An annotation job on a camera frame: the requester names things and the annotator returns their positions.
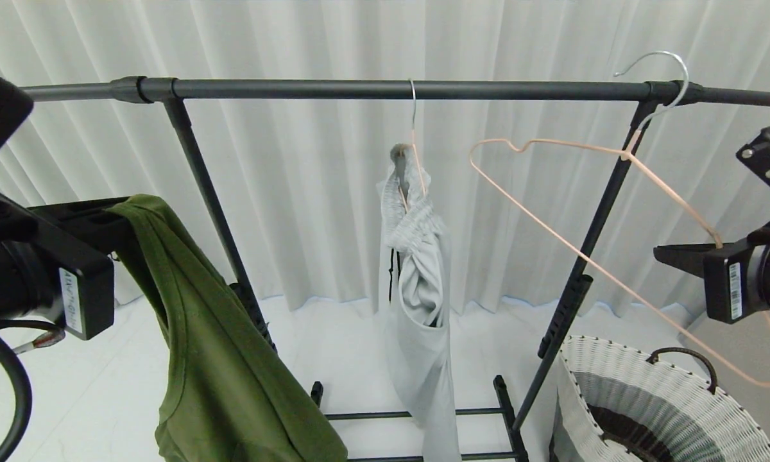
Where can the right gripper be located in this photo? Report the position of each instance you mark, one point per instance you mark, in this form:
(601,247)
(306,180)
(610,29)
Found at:
(757,276)

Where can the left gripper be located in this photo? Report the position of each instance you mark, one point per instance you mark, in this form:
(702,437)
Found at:
(83,289)

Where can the green garment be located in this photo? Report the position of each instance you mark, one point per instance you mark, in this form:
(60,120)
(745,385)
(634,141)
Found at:
(231,385)

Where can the pink clothes hanger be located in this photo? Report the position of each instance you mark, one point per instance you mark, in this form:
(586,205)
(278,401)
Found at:
(629,153)
(413,109)

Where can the pale grey shorts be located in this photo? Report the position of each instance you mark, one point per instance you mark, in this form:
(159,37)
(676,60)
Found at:
(423,353)

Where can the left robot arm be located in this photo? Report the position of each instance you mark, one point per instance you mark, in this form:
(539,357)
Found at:
(45,339)

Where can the white laundry basket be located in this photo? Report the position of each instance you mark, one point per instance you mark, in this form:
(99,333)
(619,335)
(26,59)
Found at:
(680,398)

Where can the black clothes rack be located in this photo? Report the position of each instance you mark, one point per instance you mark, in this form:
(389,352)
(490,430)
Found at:
(359,90)

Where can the white curtain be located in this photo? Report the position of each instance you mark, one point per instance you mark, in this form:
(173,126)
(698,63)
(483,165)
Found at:
(295,212)

